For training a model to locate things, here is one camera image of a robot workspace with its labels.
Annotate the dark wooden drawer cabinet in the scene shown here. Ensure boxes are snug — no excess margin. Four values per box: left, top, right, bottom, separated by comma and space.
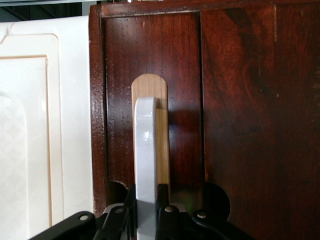
88, 0, 320, 240

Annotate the white drawer handle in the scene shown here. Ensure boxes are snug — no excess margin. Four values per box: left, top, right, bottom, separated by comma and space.
133, 96, 159, 240

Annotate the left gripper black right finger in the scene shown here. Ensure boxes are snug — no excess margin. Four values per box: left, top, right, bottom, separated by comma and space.
156, 183, 253, 240

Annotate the cream plastic board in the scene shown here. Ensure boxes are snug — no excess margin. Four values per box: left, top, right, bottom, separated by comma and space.
0, 14, 95, 240

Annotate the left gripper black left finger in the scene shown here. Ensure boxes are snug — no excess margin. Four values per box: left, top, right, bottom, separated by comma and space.
29, 183, 138, 240

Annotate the light wood handle backing strip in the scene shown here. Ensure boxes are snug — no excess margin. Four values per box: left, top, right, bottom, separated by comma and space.
131, 73, 172, 204

